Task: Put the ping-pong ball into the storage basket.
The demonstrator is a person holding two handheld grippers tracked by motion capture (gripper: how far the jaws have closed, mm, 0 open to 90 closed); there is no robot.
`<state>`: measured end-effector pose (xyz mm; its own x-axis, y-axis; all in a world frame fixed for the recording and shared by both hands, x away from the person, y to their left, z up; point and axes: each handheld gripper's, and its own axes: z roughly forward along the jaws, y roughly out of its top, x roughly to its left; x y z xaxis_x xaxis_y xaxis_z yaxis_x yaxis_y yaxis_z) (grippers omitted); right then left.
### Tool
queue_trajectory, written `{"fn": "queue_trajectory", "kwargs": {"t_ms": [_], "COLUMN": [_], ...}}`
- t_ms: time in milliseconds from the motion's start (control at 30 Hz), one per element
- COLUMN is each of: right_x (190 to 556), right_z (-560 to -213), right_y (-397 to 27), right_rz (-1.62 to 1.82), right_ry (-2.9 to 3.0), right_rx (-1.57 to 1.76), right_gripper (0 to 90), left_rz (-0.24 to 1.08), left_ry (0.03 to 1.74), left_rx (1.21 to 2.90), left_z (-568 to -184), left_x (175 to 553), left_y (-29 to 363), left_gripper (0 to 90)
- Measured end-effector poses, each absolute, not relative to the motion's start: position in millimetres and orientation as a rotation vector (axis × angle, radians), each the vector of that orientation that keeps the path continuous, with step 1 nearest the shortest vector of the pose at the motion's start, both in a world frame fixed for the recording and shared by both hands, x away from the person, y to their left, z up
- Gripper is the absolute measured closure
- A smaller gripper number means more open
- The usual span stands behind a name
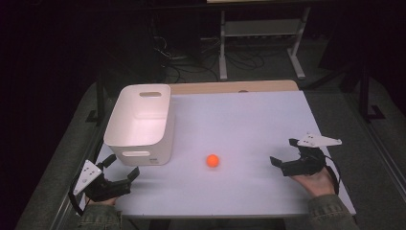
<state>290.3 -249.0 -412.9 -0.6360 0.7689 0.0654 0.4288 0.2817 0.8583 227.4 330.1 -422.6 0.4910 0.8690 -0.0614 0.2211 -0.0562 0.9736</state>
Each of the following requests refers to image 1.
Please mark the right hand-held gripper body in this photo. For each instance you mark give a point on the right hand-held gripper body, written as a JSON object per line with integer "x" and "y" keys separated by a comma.
{"x": 306, "y": 164}

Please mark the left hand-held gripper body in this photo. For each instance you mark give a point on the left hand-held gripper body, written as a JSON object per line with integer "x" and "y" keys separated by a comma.
{"x": 107, "y": 189}

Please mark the white plastic storage bin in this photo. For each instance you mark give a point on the white plastic storage bin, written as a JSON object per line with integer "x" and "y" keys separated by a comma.
{"x": 140, "y": 127}

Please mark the orange ball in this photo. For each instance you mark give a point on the orange ball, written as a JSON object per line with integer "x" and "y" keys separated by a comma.
{"x": 212, "y": 160}

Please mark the person's left hand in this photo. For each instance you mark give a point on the person's left hand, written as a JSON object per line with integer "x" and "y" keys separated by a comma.
{"x": 102, "y": 202}

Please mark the person's right hand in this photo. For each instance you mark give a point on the person's right hand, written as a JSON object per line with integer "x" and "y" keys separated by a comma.
{"x": 319, "y": 184}

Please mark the white metal desk frame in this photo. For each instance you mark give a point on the white metal desk frame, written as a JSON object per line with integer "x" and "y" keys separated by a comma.
{"x": 261, "y": 28}

